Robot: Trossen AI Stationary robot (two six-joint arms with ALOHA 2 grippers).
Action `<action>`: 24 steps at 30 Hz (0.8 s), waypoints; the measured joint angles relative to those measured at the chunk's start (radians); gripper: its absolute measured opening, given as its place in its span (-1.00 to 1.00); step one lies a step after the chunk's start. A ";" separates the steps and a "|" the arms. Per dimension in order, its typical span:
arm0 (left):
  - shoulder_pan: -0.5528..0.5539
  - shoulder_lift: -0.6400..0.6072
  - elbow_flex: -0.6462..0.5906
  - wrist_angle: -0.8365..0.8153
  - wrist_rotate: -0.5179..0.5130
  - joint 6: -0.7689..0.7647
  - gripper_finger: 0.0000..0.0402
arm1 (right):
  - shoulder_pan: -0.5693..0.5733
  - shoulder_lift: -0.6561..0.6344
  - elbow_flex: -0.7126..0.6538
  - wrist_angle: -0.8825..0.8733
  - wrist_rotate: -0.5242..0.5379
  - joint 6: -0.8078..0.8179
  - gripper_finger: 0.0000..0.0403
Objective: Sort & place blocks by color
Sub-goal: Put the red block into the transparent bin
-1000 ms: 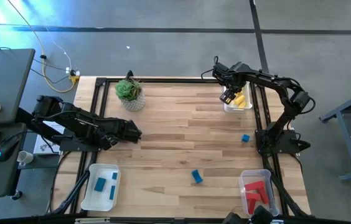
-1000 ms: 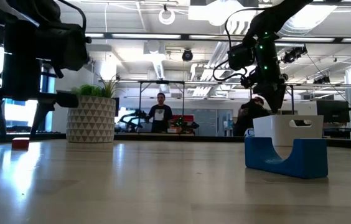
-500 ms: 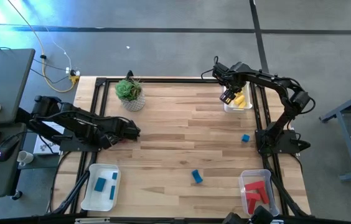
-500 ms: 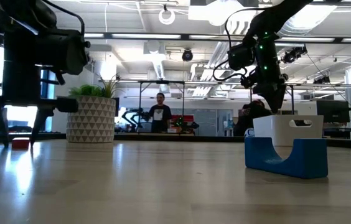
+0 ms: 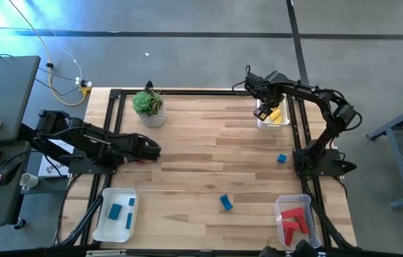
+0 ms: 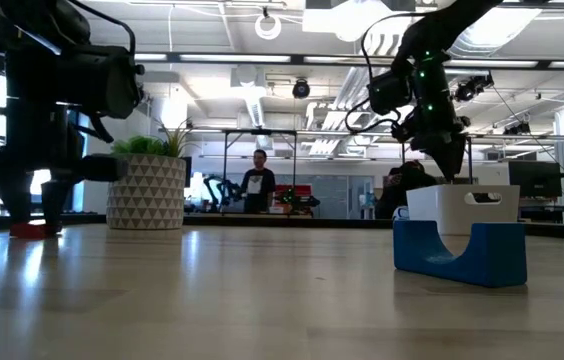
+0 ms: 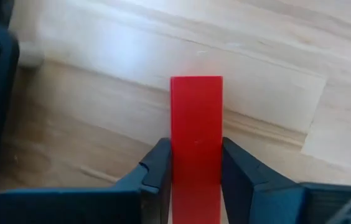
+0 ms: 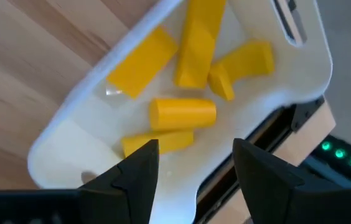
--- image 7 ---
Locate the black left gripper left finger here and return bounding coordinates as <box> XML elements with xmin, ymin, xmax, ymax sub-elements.
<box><xmin>113</xmin><ymin>138</ymin><xmax>173</xmax><ymax>224</ymax></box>

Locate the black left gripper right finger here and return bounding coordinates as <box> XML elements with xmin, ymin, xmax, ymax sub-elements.
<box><xmin>221</xmin><ymin>138</ymin><xmax>304</xmax><ymax>224</ymax></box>

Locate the red plank block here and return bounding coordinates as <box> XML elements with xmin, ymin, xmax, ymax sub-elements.
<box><xmin>170</xmin><ymin>75</ymin><xmax>224</xmax><ymax>224</ymax></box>

